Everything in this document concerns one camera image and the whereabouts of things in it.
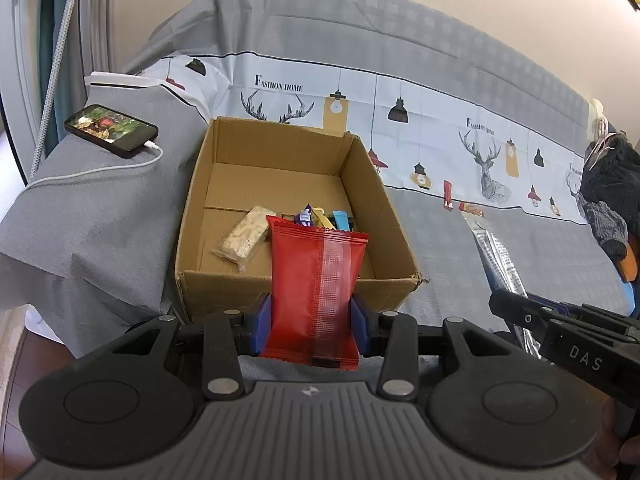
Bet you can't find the grey pillow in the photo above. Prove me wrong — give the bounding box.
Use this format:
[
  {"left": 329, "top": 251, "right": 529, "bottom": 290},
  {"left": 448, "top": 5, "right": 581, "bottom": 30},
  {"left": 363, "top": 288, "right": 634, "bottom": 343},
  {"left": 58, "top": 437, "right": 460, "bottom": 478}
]
[{"left": 0, "top": 72, "right": 213, "bottom": 358}]

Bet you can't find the white ribbed pole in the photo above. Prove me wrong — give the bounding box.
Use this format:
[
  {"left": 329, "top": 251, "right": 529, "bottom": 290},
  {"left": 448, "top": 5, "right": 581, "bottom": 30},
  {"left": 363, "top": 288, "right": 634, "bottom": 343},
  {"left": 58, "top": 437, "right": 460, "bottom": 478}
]
[{"left": 29, "top": 0, "right": 79, "bottom": 182}]

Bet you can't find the grey curtain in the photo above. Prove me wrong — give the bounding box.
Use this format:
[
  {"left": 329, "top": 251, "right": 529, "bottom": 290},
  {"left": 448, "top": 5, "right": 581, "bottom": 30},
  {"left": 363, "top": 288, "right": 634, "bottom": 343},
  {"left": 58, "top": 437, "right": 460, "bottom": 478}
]
[{"left": 37, "top": 0, "right": 117, "bottom": 76}]

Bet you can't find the large red snack packet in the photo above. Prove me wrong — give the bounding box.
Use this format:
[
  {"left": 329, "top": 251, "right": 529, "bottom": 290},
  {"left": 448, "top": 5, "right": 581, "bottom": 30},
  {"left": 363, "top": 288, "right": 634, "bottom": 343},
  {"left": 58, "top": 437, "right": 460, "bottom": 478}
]
[{"left": 260, "top": 215, "right": 371, "bottom": 372}]

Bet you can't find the person's right hand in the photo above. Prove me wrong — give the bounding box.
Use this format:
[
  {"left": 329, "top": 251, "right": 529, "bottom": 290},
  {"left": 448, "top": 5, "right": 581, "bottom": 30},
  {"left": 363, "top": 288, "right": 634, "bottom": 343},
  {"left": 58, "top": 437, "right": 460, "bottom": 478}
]
[{"left": 597, "top": 401, "right": 640, "bottom": 480}]

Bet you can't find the brown cardboard box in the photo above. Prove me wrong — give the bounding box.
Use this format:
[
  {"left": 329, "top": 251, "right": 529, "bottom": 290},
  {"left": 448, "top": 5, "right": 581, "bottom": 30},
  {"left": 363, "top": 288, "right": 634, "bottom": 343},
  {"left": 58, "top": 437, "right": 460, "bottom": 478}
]
[{"left": 174, "top": 116, "right": 423, "bottom": 323}]

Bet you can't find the grey knit glove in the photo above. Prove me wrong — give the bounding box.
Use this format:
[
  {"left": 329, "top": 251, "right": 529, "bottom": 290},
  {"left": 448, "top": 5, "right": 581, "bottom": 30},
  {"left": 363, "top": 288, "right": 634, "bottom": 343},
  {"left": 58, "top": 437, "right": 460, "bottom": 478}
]
[{"left": 585, "top": 201, "right": 630, "bottom": 261}]

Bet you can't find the silver snack packet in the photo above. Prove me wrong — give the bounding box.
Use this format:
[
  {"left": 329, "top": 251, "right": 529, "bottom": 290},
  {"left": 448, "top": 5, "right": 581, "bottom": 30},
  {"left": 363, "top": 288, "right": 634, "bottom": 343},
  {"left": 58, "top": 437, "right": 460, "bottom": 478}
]
[{"left": 462, "top": 212, "right": 541, "bottom": 361}]

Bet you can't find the beige puffed rice bar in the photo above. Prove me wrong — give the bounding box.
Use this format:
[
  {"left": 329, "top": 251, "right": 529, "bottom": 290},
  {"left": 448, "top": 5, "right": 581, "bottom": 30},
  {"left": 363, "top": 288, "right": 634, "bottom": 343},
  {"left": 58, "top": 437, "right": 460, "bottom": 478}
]
[{"left": 211, "top": 206, "right": 277, "bottom": 273}]

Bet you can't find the grey printed bed sheet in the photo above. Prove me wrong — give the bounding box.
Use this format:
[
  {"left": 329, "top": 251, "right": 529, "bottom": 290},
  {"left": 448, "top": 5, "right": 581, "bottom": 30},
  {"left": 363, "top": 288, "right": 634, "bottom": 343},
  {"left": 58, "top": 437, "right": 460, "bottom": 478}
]
[{"left": 122, "top": 0, "right": 640, "bottom": 361}]

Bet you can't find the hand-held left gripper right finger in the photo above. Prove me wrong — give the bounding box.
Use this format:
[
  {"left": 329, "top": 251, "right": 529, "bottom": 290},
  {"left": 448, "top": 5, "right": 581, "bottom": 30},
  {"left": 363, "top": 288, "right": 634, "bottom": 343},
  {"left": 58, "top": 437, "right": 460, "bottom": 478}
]
[{"left": 349, "top": 293, "right": 522, "bottom": 403}]

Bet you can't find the dark clothing pile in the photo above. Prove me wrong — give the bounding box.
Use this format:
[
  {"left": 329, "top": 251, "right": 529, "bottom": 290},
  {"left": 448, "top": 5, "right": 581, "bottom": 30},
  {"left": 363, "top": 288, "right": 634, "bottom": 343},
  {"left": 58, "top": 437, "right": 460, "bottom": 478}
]
[{"left": 580, "top": 132, "right": 640, "bottom": 261}]

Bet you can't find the orange cloth item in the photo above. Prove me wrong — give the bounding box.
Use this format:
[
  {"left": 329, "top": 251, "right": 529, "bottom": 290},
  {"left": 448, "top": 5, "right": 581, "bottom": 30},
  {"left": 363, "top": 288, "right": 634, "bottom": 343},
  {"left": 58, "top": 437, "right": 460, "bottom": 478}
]
[{"left": 620, "top": 240, "right": 640, "bottom": 283}]

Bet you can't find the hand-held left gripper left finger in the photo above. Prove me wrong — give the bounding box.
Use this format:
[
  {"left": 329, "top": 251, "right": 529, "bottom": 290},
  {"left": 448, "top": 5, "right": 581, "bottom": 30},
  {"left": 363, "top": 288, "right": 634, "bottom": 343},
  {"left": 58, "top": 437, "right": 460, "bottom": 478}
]
[{"left": 107, "top": 292, "right": 273, "bottom": 402}]

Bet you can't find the window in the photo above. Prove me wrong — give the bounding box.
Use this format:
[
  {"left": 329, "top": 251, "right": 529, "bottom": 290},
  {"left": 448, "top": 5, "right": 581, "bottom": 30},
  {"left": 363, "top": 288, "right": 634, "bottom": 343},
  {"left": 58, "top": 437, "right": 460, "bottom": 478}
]
[{"left": 0, "top": 0, "right": 51, "bottom": 176}]

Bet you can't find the yellow snack bar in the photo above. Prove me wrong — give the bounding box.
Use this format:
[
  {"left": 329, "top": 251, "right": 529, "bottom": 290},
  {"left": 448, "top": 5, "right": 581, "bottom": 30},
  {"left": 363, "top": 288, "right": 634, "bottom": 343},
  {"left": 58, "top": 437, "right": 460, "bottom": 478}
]
[{"left": 312, "top": 206, "right": 337, "bottom": 231}]

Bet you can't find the black smartphone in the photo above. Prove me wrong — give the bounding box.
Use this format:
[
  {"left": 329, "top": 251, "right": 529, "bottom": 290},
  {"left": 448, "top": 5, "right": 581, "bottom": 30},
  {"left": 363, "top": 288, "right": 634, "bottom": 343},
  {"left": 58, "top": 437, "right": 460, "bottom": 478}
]
[{"left": 64, "top": 104, "right": 160, "bottom": 160}]

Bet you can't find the white charging cable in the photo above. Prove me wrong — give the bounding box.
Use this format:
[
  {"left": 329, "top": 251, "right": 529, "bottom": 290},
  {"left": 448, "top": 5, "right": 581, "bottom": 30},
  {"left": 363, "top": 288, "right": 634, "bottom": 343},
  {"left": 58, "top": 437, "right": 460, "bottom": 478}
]
[{"left": 27, "top": 141, "right": 165, "bottom": 187}]

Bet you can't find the white and pink item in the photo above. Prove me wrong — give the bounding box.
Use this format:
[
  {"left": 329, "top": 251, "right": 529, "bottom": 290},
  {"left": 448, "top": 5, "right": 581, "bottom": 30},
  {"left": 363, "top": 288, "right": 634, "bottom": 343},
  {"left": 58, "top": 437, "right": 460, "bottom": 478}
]
[{"left": 585, "top": 97, "right": 621, "bottom": 171}]

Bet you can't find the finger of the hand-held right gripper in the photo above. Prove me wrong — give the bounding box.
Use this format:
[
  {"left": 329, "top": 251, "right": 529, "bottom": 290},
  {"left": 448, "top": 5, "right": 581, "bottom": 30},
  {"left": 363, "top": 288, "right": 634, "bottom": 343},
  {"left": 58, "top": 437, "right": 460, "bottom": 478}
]
[
  {"left": 525, "top": 295, "right": 582, "bottom": 322},
  {"left": 488, "top": 289, "right": 552, "bottom": 337}
]

